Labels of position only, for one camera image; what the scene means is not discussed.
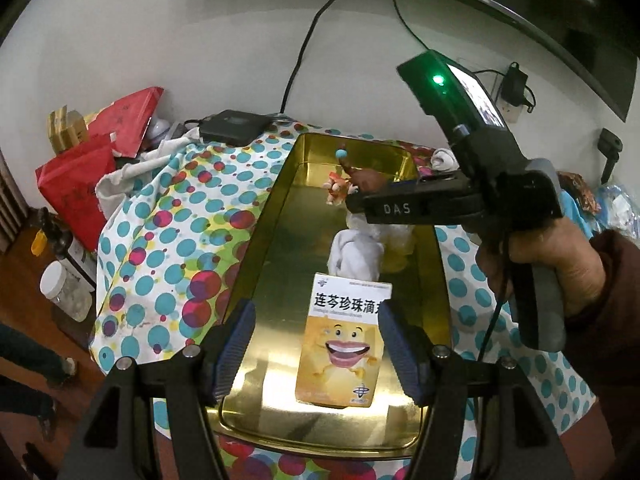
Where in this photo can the black set-top box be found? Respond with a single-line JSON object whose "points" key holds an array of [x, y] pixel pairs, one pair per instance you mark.
{"points": [[232, 125]]}

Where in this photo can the brown round object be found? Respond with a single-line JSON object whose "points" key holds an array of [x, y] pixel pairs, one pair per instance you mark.
{"points": [[372, 179]]}

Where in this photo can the large red gift bag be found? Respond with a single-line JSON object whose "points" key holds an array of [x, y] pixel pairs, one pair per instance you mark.
{"points": [[75, 185]]}

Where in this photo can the small colourful toy figure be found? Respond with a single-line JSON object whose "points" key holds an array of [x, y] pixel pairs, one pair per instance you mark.
{"points": [[340, 187]]}

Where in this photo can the yellow smiling face medicine box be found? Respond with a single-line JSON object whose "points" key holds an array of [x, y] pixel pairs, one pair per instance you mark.
{"points": [[340, 340]]}

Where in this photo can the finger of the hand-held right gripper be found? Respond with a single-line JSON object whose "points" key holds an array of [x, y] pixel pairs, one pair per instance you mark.
{"points": [[359, 205]]}

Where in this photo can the person's right hand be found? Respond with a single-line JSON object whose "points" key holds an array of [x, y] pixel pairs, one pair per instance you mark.
{"points": [[565, 250]]}

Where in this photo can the white lid plastic jar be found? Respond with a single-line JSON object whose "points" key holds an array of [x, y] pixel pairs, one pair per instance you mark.
{"points": [[65, 292]]}

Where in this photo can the polka dot tablecloth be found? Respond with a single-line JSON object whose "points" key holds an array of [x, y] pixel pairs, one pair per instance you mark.
{"points": [[200, 240]]}

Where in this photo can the gold metal tin tray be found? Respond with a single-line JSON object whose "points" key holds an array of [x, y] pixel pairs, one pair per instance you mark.
{"points": [[280, 240]]}

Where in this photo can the black television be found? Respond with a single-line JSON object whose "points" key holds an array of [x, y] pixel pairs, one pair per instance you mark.
{"points": [[500, 5]]}

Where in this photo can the dark bottle with yellow cap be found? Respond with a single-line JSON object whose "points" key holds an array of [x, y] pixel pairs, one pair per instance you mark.
{"points": [[65, 245]]}

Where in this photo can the black power adapter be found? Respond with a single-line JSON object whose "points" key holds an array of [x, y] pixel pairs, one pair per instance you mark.
{"points": [[515, 85]]}

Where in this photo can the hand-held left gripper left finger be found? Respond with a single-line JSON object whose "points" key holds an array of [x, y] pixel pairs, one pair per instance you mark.
{"points": [[235, 350]]}

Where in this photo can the cardboard box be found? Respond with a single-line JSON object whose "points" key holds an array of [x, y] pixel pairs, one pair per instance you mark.
{"points": [[65, 127]]}

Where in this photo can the red paper bag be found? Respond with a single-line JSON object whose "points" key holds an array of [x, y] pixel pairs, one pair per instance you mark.
{"points": [[130, 120]]}

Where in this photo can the person's right forearm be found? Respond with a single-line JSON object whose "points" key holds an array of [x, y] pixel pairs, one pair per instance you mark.
{"points": [[615, 310]]}

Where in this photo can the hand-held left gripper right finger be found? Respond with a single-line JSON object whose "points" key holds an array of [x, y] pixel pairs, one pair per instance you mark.
{"points": [[402, 355]]}

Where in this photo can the black wall bracket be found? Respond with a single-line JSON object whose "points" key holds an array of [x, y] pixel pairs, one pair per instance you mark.
{"points": [[610, 150]]}

